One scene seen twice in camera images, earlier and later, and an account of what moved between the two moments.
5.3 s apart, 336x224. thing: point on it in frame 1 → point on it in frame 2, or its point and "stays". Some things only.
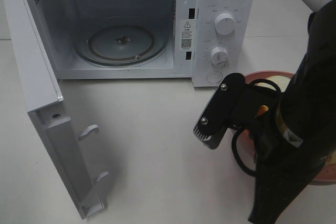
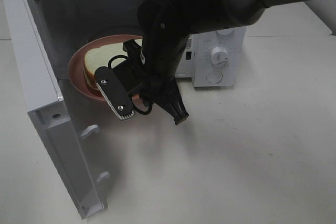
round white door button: (214, 76) stays
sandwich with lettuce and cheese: (283, 82) → (98, 57)
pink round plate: (324, 174) → (76, 68)
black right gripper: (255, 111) → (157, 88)
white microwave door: (44, 99) stays
